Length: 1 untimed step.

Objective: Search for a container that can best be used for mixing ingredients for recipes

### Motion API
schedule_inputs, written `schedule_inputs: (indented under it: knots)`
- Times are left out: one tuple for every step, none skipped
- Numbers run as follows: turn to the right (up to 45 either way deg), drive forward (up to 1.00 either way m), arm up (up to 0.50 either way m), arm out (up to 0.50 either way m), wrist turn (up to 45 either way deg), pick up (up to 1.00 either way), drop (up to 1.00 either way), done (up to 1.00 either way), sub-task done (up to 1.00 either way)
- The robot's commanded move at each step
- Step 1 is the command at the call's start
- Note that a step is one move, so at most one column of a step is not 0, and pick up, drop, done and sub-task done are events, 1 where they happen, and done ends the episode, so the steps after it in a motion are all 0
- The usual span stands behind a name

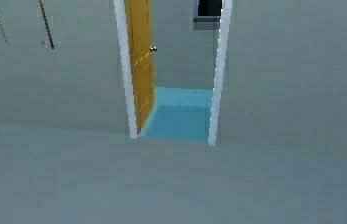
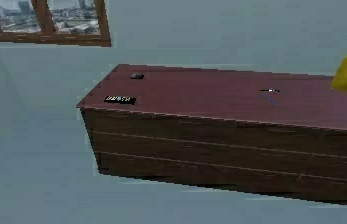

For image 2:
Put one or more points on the small dark grey round object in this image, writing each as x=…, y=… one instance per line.
x=136, y=76

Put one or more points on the black remote control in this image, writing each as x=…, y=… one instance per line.
x=120, y=99

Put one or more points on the brown wooden chest of drawers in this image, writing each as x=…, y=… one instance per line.
x=221, y=140

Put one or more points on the blue pencil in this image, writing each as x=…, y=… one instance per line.
x=269, y=100

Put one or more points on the black and white pen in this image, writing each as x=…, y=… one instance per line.
x=269, y=90

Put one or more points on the brown framed window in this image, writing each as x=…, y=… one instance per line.
x=49, y=20

